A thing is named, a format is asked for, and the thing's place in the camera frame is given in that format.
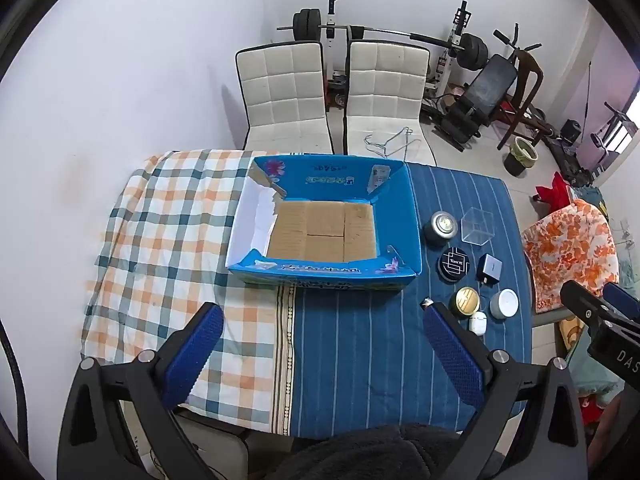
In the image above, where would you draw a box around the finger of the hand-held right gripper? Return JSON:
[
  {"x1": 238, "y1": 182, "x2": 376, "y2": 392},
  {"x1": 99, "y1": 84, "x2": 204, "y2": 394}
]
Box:
[
  {"x1": 559, "y1": 280, "x2": 608, "y2": 327},
  {"x1": 601, "y1": 282, "x2": 640, "y2": 322}
]

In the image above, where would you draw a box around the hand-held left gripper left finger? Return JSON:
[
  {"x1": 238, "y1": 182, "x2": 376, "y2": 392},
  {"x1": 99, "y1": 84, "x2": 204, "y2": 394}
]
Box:
[{"x1": 56, "y1": 302, "x2": 226, "y2": 480}]

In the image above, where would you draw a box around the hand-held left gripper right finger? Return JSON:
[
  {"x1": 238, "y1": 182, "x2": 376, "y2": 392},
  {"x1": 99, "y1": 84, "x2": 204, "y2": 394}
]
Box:
[{"x1": 422, "y1": 301, "x2": 588, "y2": 480}]

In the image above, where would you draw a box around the blue printed cardboard box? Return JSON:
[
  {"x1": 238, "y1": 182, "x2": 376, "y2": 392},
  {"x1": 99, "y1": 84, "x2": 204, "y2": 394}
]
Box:
[{"x1": 225, "y1": 155, "x2": 424, "y2": 291}]

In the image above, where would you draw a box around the person's right forearm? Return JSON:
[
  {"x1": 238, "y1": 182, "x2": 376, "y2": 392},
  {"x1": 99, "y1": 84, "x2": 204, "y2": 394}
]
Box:
[{"x1": 591, "y1": 400, "x2": 632, "y2": 467}]

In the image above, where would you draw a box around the orange floral blanket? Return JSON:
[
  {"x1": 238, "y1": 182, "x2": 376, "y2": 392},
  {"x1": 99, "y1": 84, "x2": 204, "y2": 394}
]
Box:
[{"x1": 520, "y1": 199, "x2": 621, "y2": 314}]

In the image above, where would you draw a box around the gold lid jar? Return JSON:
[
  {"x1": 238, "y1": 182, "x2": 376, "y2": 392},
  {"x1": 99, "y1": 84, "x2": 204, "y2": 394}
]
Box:
[{"x1": 448, "y1": 286, "x2": 482, "y2": 319}]

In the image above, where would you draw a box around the red printed fabric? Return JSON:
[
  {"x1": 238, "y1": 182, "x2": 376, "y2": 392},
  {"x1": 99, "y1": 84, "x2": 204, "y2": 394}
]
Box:
[{"x1": 577, "y1": 395, "x2": 602, "y2": 424}]

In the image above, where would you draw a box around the white round container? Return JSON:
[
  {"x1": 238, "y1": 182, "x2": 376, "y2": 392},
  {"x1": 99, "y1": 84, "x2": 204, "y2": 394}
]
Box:
[{"x1": 489, "y1": 288, "x2": 521, "y2": 321}]

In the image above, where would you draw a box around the black round tin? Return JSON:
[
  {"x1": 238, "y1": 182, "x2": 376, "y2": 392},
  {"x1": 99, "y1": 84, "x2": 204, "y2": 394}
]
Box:
[{"x1": 436, "y1": 246, "x2": 474, "y2": 285}]

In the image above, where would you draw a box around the small dark square box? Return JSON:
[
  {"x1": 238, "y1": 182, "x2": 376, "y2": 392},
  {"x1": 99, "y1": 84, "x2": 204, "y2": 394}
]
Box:
[{"x1": 477, "y1": 253, "x2": 504, "y2": 286}]

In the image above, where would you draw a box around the blue striped cloth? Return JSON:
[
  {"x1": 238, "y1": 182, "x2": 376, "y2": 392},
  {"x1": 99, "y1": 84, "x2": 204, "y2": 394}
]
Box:
[{"x1": 287, "y1": 162, "x2": 534, "y2": 441}]

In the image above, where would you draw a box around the orange and teal plaid cloth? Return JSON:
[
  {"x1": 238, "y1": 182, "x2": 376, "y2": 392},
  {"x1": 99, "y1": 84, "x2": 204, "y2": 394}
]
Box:
[{"x1": 80, "y1": 149, "x2": 297, "y2": 433}]

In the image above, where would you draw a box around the red cloth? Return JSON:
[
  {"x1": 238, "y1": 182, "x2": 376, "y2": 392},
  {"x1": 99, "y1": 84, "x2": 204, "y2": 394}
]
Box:
[{"x1": 532, "y1": 171, "x2": 573, "y2": 212}]

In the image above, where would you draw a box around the clear plastic box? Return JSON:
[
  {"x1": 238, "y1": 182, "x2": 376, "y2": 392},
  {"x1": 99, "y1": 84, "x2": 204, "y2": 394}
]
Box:
[{"x1": 460, "y1": 207, "x2": 496, "y2": 246}]

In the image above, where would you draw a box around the silver round tin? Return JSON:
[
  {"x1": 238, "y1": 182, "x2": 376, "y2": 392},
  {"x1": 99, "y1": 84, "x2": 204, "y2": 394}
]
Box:
[{"x1": 423, "y1": 211, "x2": 458, "y2": 250}]

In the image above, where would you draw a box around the black fleece clothing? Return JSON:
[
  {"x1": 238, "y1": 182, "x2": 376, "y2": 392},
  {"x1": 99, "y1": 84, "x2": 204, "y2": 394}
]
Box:
[{"x1": 270, "y1": 422, "x2": 467, "y2": 480}]

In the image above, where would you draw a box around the dark waste bin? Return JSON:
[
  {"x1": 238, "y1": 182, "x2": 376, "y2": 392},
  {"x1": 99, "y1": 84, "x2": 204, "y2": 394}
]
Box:
[{"x1": 503, "y1": 136, "x2": 540, "y2": 177}]

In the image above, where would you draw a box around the exercise bike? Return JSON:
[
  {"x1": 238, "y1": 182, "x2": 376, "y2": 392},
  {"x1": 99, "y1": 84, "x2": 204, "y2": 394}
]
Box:
[{"x1": 587, "y1": 101, "x2": 640, "y2": 163}]

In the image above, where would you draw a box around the brown wooden chair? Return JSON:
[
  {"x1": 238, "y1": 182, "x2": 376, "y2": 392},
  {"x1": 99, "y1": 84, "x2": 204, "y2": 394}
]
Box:
[{"x1": 496, "y1": 47, "x2": 545, "y2": 151}]

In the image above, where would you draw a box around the black weight bench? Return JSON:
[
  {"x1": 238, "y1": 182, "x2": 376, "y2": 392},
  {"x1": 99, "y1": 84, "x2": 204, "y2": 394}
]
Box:
[{"x1": 431, "y1": 54, "x2": 518, "y2": 152}]

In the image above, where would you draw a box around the white quilted chair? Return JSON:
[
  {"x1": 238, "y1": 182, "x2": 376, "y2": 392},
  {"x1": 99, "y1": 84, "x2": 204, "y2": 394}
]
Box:
[
  {"x1": 342, "y1": 40, "x2": 438, "y2": 166},
  {"x1": 235, "y1": 41, "x2": 335, "y2": 154}
]

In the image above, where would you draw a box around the barbell with black plates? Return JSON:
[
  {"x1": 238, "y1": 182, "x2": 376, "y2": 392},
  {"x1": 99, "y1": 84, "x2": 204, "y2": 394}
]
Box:
[{"x1": 276, "y1": 8, "x2": 489, "y2": 71}]

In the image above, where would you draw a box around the black cable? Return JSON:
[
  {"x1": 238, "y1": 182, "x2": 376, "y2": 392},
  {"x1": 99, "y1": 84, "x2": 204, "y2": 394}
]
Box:
[{"x1": 0, "y1": 319, "x2": 29, "y2": 461}]

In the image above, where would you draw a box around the wire clothes hanger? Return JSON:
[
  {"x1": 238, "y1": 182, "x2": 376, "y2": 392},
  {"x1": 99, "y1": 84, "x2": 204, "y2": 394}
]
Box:
[{"x1": 364, "y1": 127, "x2": 422, "y2": 159}]

